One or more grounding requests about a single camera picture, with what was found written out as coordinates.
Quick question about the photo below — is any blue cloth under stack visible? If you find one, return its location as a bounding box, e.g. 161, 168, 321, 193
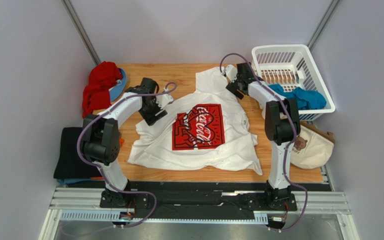
56, 178, 91, 186

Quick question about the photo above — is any teal blue t-shirt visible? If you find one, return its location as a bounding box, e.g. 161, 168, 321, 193
269, 84, 327, 110

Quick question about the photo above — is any white printed t-shirt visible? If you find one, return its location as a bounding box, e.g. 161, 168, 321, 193
128, 67, 263, 175

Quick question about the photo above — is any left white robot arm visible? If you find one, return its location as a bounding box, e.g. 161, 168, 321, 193
76, 77, 177, 208

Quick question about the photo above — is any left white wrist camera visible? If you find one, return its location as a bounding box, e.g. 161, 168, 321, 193
155, 87, 174, 109

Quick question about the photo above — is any light blue cap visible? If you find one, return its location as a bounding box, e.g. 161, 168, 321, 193
109, 67, 128, 102

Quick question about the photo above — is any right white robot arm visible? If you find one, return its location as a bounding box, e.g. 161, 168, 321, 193
221, 62, 301, 210

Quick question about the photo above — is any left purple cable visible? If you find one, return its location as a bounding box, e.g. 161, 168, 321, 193
76, 81, 178, 229

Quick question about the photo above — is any aluminium rail frame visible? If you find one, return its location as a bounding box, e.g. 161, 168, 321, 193
38, 187, 359, 240

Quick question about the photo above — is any black folded t-shirt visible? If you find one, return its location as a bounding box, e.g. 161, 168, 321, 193
53, 127, 103, 180

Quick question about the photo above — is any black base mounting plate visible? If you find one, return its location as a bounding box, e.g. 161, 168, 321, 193
99, 181, 298, 220

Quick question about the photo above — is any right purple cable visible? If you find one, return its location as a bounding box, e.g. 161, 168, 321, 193
219, 53, 309, 233

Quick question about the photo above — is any red t-shirt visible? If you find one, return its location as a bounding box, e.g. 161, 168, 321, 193
82, 61, 123, 118

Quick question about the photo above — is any purple cable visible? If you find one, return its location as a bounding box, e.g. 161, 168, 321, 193
76, 81, 178, 229
219, 53, 309, 233

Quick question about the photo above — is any white plastic basket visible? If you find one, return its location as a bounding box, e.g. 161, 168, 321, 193
251, 44, 336, 121

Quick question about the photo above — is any orange t-shirt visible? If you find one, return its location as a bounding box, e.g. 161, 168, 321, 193
91, 138, 125, 180

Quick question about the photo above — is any cream tote bag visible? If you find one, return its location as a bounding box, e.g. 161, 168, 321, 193
290, 121, 336, 169

